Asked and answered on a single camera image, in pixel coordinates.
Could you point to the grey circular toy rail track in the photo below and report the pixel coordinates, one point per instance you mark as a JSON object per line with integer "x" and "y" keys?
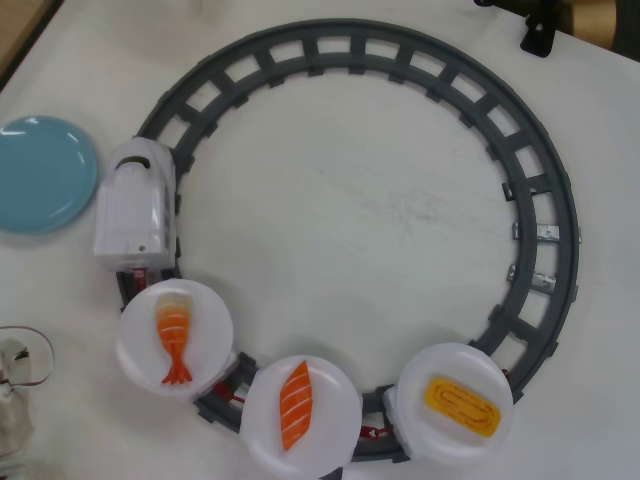
{"x": 350, "y": 27}

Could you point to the silver tape strip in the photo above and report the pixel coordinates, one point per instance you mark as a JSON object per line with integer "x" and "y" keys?
{"x": 547, "y": 232}
{"x": 544, "y": 281}

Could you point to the blue round dish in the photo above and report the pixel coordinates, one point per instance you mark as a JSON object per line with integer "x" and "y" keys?
{"x": 40, "y": 175}

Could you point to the white plate under shrimp sushi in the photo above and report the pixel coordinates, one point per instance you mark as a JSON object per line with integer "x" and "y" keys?
{"x": 207, "y": 320}

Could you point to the yellow egg toy sushi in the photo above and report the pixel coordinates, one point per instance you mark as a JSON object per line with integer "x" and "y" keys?
{"x": 462, "y": 405}

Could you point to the red train coupler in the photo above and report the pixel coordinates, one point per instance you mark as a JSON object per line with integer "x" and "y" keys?
{"x": 227, "y": 392}
{"x": 375, "y": 432}
{"x": 139, "y": 277}

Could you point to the black clamp mount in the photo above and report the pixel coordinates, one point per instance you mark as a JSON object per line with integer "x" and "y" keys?
{"x": 539, "y": 35}

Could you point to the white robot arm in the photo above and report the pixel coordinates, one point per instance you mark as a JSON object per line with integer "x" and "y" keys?
{"x": 12, "y": 400}

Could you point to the white plate under salmon sushi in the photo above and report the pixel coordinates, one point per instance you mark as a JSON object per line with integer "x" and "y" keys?
{"x": 332, "y": 400}

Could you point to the orange salmon toy sushi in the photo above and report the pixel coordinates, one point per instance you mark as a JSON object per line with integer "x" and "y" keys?
{"x": 297, "y": 405}

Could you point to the white Shinkansen toy train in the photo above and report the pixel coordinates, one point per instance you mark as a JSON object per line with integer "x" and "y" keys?
{"x": 130, "y": 210}

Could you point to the white plate under egg sushi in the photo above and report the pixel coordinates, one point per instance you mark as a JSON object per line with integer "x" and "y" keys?
{"x": 450, "y": 442}

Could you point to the orange shrimp toy sushi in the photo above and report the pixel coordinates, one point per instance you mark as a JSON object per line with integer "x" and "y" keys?
{"x": 172, "y": 330}

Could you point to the white toy train wagon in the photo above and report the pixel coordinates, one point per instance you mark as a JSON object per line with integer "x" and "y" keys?
{"x": 397, "y": 420}

